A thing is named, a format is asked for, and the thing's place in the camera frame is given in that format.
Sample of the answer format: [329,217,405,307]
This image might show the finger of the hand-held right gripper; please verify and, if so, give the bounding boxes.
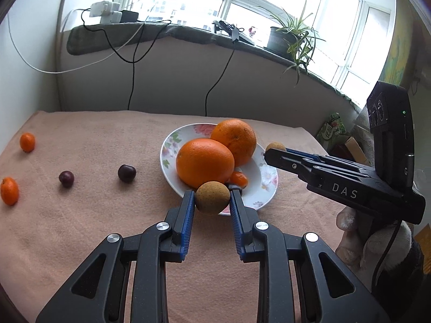
[264,148,373,180]
[286,147,374,175]

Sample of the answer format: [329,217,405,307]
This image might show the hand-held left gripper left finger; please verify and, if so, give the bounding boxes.
[35,190,196,323]

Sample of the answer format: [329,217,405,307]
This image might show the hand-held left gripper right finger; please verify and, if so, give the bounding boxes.
[230,188,391,323]

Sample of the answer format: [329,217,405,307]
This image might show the floral white plate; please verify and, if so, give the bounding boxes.
[160,123,279,216]

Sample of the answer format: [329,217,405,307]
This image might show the small orange kumquat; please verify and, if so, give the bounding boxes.
[0,177,20,206]
[19,132,36,153]
[230,171,249,189]

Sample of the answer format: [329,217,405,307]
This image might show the large orange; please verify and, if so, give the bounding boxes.
[210,119,257,168]
[176,138,235,189]

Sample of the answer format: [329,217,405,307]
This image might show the person's right forearm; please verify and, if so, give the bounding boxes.
[402,239,425,283]

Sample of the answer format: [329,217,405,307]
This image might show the person's right hand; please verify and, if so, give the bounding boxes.
[335,206,413,272]

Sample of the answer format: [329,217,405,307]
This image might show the white lace cloth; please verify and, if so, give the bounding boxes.
[354,106,375,157]

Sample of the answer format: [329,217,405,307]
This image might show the green printed bag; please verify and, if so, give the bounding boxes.
[317,113,351,149]

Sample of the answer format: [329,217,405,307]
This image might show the brown cardboard box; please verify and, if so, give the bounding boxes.
[332,136,371,165]

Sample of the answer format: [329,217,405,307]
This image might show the dark red cherry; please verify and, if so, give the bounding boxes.
[118,164,137,184]
[59,170,75,188]

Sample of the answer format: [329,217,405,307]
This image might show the pink towel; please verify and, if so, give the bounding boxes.
[0,109,354,323]

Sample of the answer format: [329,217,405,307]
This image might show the potted spider plant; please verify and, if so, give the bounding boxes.
[251,0,325,86]

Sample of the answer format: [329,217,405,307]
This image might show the black folded tripod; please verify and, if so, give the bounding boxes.
[212,19,242,43]

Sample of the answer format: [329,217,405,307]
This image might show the white power adapters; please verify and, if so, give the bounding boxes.
[90,1,122,25]

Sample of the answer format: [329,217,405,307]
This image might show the yellow green wall poster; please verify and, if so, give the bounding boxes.
[382,7,431,88]

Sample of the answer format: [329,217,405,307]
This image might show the black ring light cable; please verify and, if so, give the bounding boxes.
[204,34,241,117]

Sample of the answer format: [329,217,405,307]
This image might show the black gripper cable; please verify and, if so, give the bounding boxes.
[370,220,403,293]

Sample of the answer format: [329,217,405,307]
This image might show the black adapter cable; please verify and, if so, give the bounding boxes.
[81,20,172,111]

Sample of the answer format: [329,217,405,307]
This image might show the white cable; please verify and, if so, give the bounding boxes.
[7,8,145,75]

